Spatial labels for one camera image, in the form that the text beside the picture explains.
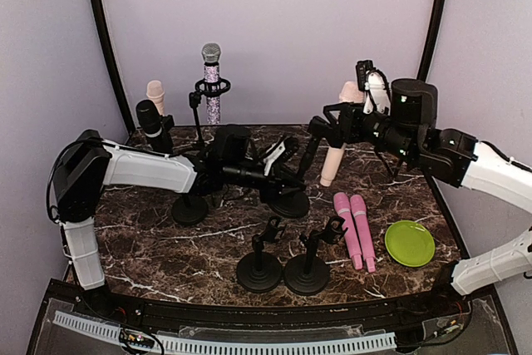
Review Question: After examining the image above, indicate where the black round-base stand front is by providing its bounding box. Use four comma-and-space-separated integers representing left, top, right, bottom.
283, 216, 346, 296

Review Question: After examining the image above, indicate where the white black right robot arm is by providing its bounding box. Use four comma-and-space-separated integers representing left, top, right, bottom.
313, 78, 531, 317

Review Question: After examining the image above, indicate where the white cable duct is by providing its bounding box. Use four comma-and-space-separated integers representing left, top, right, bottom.
52, 311, 397, 354

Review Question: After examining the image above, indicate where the beige microphone tall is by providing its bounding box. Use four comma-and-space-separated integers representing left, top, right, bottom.
320, 81, 365, 187

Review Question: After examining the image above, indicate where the black round-base stand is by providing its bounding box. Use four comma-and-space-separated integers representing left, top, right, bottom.
283, 216, 346, 296
236, 216, 286, 293

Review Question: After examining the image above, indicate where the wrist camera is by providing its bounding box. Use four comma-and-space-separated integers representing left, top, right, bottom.
355, 60, 392, 116
259, 136, 299, 176

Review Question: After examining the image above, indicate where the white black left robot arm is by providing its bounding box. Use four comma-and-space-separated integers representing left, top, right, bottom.
48, 125, 306, 318

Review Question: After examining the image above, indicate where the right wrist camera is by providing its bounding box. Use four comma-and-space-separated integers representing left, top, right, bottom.
355, 60, 392, 116

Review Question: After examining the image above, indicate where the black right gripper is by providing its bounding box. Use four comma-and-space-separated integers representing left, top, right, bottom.
323, 101, 419, 164

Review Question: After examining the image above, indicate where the black stand with clip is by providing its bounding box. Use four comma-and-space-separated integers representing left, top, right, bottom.
268, 116, 332, 219

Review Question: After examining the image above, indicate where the pink microphone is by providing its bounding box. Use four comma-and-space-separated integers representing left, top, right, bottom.
350, 195, 376, 273
333, 192, 363, 270

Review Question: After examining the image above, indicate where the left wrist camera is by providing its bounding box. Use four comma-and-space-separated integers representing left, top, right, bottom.
259, 136, 299, 176

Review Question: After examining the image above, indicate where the green plate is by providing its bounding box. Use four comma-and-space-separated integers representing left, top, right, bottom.
385, 220, 436, 268

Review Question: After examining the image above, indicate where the black stand back left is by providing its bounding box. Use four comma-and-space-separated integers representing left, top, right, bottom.
170, 115, 210, 226

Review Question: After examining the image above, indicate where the black tripod shock-mount stand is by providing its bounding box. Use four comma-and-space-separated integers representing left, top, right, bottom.
182, 76, 232, 156

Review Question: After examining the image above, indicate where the glitter silver-head microphone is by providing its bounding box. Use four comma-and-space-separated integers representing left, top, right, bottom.
201, 42, 221, 125

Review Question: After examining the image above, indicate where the small beige microphone back left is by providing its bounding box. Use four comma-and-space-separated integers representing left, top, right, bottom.
146, 80, 165, 116

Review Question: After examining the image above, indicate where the black front rail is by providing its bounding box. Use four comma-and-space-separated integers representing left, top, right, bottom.
107, 292, 467, 330

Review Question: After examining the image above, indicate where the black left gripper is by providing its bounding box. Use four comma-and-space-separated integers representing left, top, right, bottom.
224, 160, 308, 204

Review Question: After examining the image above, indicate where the black microphone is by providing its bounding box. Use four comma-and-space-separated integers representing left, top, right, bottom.
135, 100, 174, 154

